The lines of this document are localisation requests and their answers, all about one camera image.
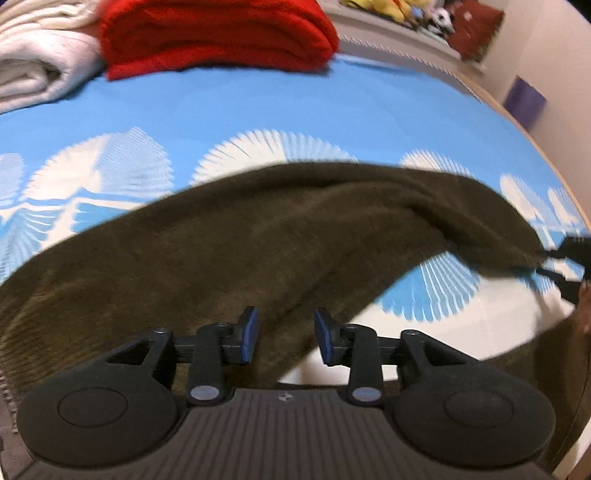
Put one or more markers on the white headboard shelf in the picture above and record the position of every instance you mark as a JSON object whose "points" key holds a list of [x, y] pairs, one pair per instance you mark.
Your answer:
{"points": [[397, 39]]}

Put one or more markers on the black and white plush toy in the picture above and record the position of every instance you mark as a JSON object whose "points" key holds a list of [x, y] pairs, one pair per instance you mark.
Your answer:
{"points": [[438, 19]]}

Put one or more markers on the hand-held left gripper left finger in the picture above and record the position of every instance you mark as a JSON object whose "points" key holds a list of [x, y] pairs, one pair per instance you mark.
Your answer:
{"points": [[249, 334]]}

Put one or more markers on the wooden bed frame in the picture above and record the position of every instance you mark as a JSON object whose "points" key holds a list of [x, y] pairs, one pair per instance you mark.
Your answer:
{"points": [[531, 134]]}

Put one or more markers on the red folded cloth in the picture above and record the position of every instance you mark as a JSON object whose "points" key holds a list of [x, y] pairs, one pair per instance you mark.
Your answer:
{"points": [[217, 37]]}

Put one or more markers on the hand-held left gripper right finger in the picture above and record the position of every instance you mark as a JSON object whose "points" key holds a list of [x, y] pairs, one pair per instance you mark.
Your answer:
{"points": [[324, 337]]}

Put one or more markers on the yellow plush toy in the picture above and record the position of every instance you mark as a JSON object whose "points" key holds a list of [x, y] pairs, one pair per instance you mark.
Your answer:
{"points": [[383, 7]]}

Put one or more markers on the white folded cloth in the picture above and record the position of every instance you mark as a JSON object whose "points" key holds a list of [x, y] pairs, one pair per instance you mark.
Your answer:
{"points": [[37, 60]]}

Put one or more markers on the purple wall sticker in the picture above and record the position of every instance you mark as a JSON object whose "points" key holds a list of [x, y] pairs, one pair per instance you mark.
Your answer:
{"points": [[526, 101]]}

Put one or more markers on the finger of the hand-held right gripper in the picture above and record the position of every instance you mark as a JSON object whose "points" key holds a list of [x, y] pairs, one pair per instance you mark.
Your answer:
{"points": [[561, 274], [575, 247]]}

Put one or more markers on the red cushion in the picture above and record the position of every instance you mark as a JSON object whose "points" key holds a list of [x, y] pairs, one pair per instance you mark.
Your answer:
{"points": [[475, 27]]}

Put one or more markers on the blue printed bed sheet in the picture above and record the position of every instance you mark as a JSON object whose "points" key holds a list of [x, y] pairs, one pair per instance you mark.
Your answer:
{"points": [[277, 106]]}

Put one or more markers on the white bed sheet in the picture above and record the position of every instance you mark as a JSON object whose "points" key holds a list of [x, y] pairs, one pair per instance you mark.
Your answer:
{"points": [[461, 332]]}

